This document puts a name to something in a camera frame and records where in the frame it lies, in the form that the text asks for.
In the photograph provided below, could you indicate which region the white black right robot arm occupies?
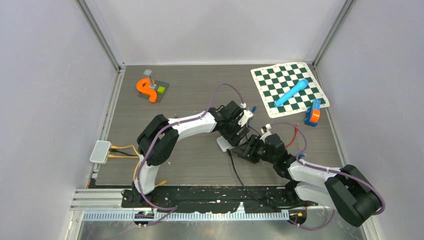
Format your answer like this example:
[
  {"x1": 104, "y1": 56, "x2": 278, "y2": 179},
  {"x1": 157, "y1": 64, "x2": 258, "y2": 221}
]
[{"x1": 233, "y1": 133, "x2": 386, "y2": 227}]

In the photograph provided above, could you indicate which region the orange S-shaped toy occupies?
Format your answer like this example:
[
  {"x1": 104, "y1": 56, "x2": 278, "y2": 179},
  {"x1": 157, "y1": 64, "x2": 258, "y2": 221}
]
[{"x1": 136, "y1": 77, "x2": 158, "y2": 103}]

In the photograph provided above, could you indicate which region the white network switch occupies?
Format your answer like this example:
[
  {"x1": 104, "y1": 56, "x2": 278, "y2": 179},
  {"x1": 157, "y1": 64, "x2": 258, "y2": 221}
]
[{"x1": 216, "y1": 136, "x2": 234, "y2": 152}]

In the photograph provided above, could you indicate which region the light blue toy microphone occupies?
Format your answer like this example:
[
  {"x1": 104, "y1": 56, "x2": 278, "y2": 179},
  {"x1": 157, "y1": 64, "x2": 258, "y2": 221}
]
[{"x1": 273, "y1": 78, "x2": 309, "y2": 108}]

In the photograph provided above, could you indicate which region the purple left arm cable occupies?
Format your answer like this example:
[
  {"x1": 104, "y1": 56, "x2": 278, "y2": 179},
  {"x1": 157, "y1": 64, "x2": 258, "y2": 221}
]
[{"x1": 134, "y1": 83, "x2": 248, "y2": 227}]

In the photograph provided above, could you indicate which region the small grey lego tile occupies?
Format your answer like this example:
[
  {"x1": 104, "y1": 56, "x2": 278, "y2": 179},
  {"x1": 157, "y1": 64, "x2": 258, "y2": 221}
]
[{"x1": 143, "y1": 69, "x2": 152, "y2": 76}]

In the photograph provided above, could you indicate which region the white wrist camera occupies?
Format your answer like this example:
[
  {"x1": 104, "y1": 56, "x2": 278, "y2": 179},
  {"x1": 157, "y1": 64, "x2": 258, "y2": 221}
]
[
  {"x1": 237, "y1": 109, "x2": 254, "y2": 127},
  {"x1": 260, "y1": 123, "x2": 272, "y2": 141}
]

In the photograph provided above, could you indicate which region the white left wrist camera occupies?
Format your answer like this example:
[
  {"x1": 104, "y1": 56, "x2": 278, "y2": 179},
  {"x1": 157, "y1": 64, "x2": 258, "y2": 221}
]
[{"x1": 237, "y1": 109, "x2": 254, "y2": 127}]

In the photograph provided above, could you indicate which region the green white chessboard mat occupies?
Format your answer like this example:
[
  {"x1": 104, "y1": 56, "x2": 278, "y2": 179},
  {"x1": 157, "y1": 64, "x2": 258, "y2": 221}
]
[{"x1": 250, "y1": 62, "x2": 330, "y2": 119}]

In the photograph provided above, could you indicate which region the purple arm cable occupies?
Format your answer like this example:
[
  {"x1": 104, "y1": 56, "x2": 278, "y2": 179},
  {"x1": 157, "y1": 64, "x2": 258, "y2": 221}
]
[
  {"x1": 269, "y1": 121, "x2": 386, "y2": 231},
  {"x1": 134, "y1": 83, "x2": 248, "y2": 227}
]

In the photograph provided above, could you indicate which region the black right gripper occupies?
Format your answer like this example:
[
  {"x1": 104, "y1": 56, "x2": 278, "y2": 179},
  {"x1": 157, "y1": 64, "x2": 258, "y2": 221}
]
[{"x1": 232, "y1": 134, "x2": 277, "y2": 165}]

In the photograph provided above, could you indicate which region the yellow ethernet cable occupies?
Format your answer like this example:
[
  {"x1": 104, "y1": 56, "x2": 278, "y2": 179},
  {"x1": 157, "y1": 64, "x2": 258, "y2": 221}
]
[{"x1": 107, "y1": 144, "x2": 168, "y2": 189}]

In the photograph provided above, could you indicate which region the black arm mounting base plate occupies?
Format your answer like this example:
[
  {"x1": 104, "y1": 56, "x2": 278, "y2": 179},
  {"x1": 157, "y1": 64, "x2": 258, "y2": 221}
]
[{"x1": 121, "y1": 185, "x2": 316, "y2": 214}]

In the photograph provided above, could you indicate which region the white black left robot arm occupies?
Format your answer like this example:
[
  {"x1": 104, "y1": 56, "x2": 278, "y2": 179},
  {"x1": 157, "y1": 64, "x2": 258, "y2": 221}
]
[{"x1": 133, "y1": 101, "x2": 254, "y2": 207}]

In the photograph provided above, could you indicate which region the grey lego baseplate with bricks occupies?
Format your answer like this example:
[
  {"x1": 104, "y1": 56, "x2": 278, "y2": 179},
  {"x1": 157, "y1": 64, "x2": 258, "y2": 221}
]
[{"x1": 136, "y1": 77, "x2": 170, "y2": 103}]

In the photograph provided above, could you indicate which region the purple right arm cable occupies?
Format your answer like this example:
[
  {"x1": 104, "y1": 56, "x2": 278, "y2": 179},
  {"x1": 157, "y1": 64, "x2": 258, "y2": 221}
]
[{"x1": 269, "y1": 121, "x2": 386, "y2": 231}]

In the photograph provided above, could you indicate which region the aluminium frame rail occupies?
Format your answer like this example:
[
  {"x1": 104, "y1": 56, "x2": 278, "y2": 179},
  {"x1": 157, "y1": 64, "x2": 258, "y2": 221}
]
[{"x1": 69, "y1": 185, "x2": 373, "y2": 212}]

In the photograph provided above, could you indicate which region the black ethernet cable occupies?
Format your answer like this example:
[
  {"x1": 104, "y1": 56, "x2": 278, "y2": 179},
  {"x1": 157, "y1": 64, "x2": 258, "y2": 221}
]
[{"x1": 227, "y1": 149, "x2": 299, "y2": 213}]

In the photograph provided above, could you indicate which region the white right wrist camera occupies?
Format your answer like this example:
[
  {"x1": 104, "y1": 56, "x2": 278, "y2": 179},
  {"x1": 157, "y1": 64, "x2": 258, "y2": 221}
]
[{"x1": 260, "y1": 123, "x2": 272, "y2": 141}]

